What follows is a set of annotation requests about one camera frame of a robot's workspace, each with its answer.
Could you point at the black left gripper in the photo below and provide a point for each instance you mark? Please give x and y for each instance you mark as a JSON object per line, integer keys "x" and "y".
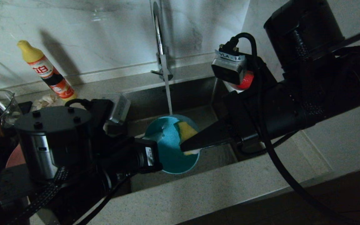
{"x": 127, "y": 156}

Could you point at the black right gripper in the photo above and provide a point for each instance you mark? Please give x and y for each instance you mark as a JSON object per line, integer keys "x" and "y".
{"x": 248, "y": 112}

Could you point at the teal bowl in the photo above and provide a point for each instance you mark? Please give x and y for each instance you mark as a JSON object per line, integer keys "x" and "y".
{"x": 167, "y": 156}

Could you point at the yellow sponge green backing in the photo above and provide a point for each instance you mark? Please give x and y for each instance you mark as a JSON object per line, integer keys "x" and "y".
{"x": 186, "y": 131}

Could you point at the yellow dish soap bottle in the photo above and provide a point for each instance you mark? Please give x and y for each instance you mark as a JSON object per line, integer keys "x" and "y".
{"x": 47, "y": 75}

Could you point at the stainless steel sink basin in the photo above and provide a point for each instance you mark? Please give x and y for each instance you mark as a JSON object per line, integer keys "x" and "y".
{"x": 192, "y": 93}

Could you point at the chrome faucet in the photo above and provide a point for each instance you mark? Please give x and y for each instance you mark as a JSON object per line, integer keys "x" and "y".
{"x": 160, "y": 40}

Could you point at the small white saucer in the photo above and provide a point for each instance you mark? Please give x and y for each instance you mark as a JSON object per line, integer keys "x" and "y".
{"x": 231, "y": 89}

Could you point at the red apple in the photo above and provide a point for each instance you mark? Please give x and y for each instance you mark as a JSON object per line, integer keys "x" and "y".
{"x": 245, "y": 82}

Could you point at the crumpled beige tissue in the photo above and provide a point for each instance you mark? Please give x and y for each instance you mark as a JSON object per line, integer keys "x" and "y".
{"x": 44, "y": 100}

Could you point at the pink plate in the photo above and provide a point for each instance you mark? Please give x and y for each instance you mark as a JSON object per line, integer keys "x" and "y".
{"x": 12, "y": 156}

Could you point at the clear glass pot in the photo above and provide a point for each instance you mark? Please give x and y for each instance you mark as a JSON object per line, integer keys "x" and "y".
{"x": 9, "y": 106}

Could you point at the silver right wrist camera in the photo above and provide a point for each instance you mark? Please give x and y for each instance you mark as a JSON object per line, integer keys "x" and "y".
{"x": 230, "y": 67}

